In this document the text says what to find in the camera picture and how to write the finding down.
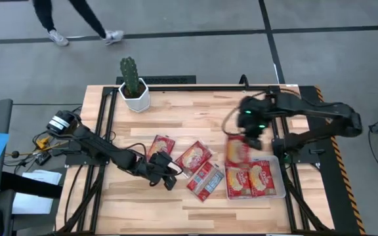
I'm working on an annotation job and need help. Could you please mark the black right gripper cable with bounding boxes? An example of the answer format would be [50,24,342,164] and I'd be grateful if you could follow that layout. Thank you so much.
[220,91,275,137]

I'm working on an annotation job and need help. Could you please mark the white papers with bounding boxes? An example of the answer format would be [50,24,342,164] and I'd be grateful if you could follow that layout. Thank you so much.
[11,169,62,216]

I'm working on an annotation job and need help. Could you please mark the black bar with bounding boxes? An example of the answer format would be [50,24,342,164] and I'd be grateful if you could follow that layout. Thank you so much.
[0,171,64,199]

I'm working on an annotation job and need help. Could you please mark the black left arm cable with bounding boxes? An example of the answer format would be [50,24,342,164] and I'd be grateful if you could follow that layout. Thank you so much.
[112,142,150,163]

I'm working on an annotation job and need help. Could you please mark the translucent plastic bin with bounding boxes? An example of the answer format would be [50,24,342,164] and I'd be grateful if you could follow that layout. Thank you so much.
[223,154,287,201]

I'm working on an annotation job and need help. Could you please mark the black aluminium table frame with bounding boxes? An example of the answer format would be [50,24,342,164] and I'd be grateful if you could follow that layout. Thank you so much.
[54,84,333,236]

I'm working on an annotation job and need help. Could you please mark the small black box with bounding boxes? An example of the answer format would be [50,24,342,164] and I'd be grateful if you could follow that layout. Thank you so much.
[34,151,52,166]

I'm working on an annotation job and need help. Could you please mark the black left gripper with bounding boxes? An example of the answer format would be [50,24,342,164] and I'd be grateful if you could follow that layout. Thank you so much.
[131,159,184,192]

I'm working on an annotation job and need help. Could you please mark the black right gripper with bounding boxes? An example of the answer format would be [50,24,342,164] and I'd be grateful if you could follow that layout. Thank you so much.
[236,96,274,151]

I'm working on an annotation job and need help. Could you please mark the white hexagonal plant pot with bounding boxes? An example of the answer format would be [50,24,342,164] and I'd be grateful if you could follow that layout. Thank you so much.
[118,77,151,114]

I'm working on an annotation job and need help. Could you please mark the red popcorn bag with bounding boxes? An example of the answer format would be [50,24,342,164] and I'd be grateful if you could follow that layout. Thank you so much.
[225,134,252,165]
[224,162,253,200]
[175,140,213,180]
[146,134,176,161]
[247,159,278,198]

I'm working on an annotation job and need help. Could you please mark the yellow connector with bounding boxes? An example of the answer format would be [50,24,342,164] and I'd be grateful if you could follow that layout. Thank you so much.
[35,136,51,151]

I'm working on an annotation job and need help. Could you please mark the black base plate hazard stripe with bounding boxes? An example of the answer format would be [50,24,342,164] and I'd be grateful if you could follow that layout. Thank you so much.
[299,85,368,236]

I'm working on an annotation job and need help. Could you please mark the person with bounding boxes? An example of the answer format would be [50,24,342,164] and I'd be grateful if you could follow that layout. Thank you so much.
[32,0,125,47]

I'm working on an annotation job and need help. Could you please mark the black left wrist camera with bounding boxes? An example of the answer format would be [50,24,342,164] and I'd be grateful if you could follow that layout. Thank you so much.
[150,151,174,165]

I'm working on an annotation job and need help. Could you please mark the red popcorn bag label side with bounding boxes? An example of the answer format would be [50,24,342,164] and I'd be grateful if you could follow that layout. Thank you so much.
[186,161,225,203]

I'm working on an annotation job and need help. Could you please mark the green cactus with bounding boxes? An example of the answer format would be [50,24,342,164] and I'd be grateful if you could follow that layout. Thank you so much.
[119,56,140,98]

